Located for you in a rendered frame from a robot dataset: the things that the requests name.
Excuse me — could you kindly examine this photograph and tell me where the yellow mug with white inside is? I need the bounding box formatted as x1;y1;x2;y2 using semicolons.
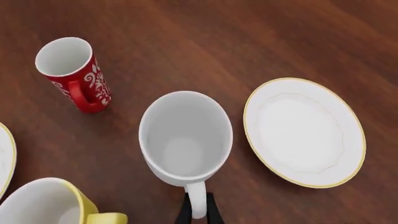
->
0;177;129;224

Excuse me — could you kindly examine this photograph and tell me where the red mug with white pattern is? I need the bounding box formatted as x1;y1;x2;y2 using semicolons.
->
34;36;112;114

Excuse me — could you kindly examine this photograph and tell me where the white plate with gold rim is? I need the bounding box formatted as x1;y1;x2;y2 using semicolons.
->
243;77;366;189
0;121;17;198

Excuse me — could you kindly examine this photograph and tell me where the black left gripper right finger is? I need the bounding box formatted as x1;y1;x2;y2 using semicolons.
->
204;192;224;224

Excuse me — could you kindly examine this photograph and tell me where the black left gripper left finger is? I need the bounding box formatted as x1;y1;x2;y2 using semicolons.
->
175;192;193;224

